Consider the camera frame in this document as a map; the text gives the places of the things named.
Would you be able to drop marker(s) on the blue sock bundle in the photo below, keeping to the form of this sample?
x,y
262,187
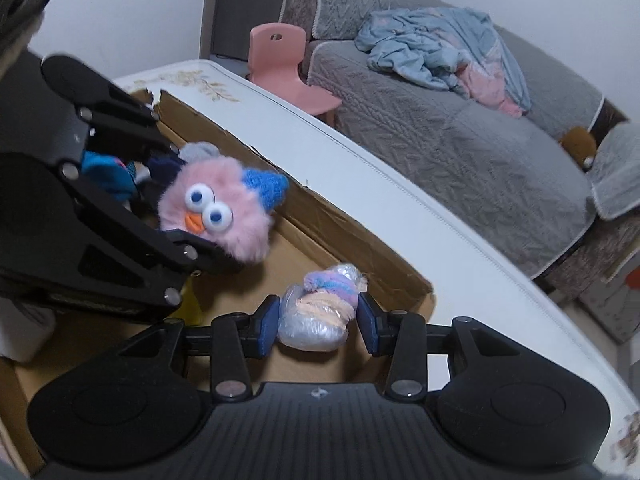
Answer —
x,y
110,175

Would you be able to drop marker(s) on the plastic pastel sock bundle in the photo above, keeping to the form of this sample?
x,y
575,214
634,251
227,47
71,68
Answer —
x,y
320,310

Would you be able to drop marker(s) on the brown cardboard box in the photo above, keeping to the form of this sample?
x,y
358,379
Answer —
x,y
310,240

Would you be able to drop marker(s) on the pink child chair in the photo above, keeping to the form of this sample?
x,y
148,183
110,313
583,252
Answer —
x,y
285,60

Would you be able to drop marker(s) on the light blue pink blanket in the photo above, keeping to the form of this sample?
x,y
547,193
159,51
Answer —
x,y
430,45

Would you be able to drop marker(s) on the pink plush toy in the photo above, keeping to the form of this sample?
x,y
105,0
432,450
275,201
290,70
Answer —
x,y
230,200

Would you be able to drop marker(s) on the navy sock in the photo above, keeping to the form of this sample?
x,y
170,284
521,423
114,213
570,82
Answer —
x,y
162,172

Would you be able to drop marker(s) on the brown plush toy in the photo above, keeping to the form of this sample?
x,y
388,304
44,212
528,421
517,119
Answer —
x,y
580,145

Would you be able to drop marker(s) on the grey quilted sofa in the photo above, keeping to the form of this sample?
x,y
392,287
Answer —
x,y
450,150

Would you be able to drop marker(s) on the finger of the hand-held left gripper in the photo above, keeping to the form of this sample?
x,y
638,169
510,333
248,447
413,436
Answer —
x,y
125,110
200,256

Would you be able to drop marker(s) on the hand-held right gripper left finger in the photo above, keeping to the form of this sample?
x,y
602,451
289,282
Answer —
x,y
267,327

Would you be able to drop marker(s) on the grey door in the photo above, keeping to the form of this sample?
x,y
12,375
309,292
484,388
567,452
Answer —
x,y
250,10

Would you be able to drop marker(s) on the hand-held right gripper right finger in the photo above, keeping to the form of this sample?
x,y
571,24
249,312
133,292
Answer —
x,y
371,327

